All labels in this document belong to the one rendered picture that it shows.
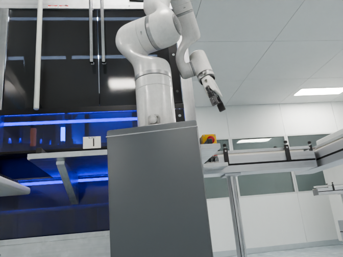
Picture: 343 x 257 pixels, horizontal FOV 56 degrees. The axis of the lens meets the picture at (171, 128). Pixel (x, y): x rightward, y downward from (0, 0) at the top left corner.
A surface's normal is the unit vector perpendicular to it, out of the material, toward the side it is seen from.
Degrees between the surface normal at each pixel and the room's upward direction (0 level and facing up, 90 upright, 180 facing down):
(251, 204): 90
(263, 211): 90
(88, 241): 90
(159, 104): 90
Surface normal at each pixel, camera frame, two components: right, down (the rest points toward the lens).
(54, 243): 0.12, -0.30
